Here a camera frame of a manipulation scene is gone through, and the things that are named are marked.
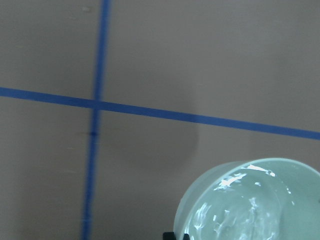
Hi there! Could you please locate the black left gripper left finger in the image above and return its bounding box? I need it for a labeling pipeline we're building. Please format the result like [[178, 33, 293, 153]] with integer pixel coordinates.
[[162, 231, 175, 240]]

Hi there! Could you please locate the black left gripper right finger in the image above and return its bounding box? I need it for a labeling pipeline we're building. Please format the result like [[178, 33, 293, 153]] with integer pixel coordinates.
[[183, 233, 190, 240]]

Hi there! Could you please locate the light green ceramic bowl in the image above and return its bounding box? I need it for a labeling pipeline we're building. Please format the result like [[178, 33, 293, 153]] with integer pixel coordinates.
[[173, 158, 320, 240]]

